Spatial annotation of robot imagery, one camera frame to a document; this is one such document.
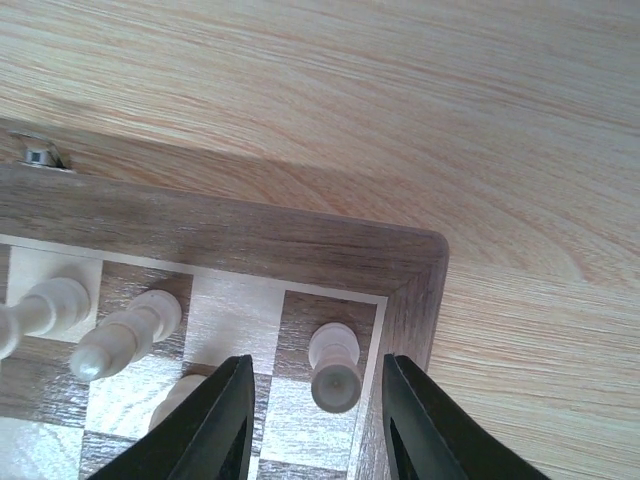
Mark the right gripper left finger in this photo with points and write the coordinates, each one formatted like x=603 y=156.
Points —
x=208 y=436

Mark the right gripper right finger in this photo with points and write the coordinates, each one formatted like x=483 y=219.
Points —
x=429 y=436

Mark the white rook piece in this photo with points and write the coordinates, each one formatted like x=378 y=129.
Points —
x=333 y=354

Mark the white queen piece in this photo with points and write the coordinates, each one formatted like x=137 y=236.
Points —
x=53 y=305

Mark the white piece on board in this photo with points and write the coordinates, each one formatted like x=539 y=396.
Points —
x=126 y=336

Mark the wooden chess board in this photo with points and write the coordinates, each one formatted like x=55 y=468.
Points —
x=251 y=279

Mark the board metal clasp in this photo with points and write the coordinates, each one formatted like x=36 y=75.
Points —
x=39 y=151

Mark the white pawn piece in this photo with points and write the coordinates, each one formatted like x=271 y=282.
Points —
x=176 y=395

